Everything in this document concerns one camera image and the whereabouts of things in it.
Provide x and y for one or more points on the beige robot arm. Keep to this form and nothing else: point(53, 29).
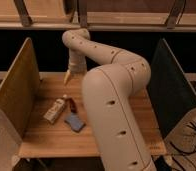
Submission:
point(105, 92)

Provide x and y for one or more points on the blue sponge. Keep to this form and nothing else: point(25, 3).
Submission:
point(75, 123)

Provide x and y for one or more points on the right dark side panel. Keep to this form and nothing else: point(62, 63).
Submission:
point(171, 94)

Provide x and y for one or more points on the dark red pepper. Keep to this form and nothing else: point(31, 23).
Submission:
point(73, 107)

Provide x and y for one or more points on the wooden shelf with brackets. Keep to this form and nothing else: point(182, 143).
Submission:
point(100, 15)

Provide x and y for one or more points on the white plastic bottle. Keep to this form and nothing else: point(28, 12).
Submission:
point(55, 110)

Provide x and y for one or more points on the left wooden side panel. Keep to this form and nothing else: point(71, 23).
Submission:
point(18, 90)

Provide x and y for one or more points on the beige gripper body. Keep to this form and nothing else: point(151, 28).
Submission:
point(77, 62)

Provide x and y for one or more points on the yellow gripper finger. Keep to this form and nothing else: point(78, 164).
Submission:
point(67, 76)

